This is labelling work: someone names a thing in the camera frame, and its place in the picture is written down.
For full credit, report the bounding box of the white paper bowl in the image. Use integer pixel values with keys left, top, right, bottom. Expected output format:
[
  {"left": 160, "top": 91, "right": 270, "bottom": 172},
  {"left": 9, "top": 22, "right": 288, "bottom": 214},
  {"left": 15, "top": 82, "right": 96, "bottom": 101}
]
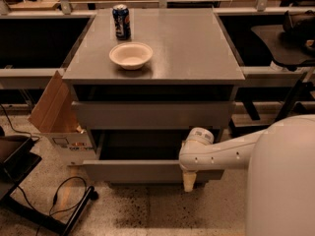
[{"left": 109, "top": 42, "right": 154, "bottom": 70}]

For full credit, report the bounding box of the grey drawer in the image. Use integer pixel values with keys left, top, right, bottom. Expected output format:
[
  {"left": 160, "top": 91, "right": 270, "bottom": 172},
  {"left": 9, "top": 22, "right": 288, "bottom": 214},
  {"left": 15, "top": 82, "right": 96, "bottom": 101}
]
[
  {"left": 108, "top": 182, "right": 207, "bottom": 187},
  {"left": 72, "top": 101, "right": 235, "bottom": 130},
  {"left": 82, "top": 129, "right": 225, "bottom": 183}
]

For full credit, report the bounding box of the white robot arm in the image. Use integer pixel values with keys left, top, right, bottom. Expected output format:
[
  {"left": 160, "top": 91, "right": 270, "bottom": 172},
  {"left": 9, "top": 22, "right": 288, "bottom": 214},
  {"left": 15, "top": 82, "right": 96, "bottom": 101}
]
[{"left": 179, "top": 114, "right": 315, "bottom": 236}]

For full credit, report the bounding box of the black stand base left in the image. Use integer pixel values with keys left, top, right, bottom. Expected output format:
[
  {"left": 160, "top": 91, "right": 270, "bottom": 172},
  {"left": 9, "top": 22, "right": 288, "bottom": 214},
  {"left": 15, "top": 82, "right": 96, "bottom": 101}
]
[{"left": 0, "top": 138, "right": 99, "bottom": 236}]

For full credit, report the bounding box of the grey top drawer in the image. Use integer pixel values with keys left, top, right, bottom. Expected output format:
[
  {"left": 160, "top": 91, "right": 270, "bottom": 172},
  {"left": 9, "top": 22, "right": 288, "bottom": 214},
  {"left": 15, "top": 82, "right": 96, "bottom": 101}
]
[{"left": 72, "top": 101, "right": 235, "bottom": 130}]

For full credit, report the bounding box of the blue soda can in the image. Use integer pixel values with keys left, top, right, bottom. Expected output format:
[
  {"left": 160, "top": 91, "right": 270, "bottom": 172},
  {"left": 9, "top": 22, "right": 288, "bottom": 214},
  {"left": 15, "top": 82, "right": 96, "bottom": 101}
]
[{"left": 112, "top": 4, "right": 131, "bottom": 40}]

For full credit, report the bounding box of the black table leg frame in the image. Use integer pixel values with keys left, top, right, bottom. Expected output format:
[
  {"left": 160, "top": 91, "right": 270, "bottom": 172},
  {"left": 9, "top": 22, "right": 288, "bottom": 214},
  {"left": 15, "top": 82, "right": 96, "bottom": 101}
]
[{"left": 227, "top": 70, "right": 315, "bottom": 140}]

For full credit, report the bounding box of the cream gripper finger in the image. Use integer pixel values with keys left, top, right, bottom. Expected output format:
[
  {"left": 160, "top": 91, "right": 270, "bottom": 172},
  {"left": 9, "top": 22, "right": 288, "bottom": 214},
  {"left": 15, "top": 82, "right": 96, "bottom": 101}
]
[{"left": 182, "top": 172, "right": 197, "bottom": 193}]

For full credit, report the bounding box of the grey drawer cabinet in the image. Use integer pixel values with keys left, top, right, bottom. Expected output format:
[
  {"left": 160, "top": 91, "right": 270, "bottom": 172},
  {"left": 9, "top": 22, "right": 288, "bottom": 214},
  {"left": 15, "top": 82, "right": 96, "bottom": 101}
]
[{"left": 61, "top": 7, "right": 246, "bottom": 186}]

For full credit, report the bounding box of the grey bottom drawer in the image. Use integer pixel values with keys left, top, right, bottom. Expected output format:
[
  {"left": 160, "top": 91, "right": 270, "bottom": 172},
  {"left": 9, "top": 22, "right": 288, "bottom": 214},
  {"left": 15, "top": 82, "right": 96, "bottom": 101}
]
[{"left": 108, "top": 182, "right": 207, "bottom": 187}]

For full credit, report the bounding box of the black office chair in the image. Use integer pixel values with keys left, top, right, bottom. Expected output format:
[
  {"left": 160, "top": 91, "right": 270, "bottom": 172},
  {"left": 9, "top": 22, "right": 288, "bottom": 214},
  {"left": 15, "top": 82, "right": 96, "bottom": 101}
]
[{"left": 251, "top": 10, "right": 315, "bottom": 71}]

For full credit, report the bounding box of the open cardboard box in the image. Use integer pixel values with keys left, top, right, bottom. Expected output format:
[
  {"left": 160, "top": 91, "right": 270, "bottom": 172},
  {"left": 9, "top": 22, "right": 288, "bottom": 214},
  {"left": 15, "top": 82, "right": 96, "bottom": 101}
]
[{"left": 29, "top": 72, "right": 95, "bottom": 165}]

